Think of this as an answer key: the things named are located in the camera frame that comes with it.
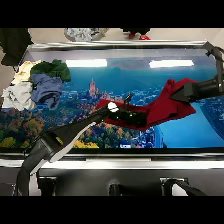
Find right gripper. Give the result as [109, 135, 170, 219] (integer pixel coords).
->
[171, 81, 201, 104]

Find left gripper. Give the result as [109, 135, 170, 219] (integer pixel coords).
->
[114, 108, 148, 130]

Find red T-shirt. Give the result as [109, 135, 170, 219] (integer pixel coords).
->
[95, 77, 198, 131]

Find person's legs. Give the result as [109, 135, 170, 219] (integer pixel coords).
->
[121, 28, 152, 41]

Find blue garment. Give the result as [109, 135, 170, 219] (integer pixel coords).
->
[31, 73, 65, 111]

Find dark green garment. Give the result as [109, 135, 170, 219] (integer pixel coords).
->
[30, 59, 72, 83]

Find grey patterned garment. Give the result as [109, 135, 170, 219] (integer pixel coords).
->
[63, 28, 110, 43]

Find white garment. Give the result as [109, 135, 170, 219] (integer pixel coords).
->
[1, 81, 38, 112]

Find cream garment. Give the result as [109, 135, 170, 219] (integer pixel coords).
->
[11, 60, 43, 86]

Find black garment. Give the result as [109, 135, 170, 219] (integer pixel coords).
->
[0, 28, 35, 67]

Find silver frame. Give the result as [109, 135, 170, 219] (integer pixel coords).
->
[0, 40, 224, 197]

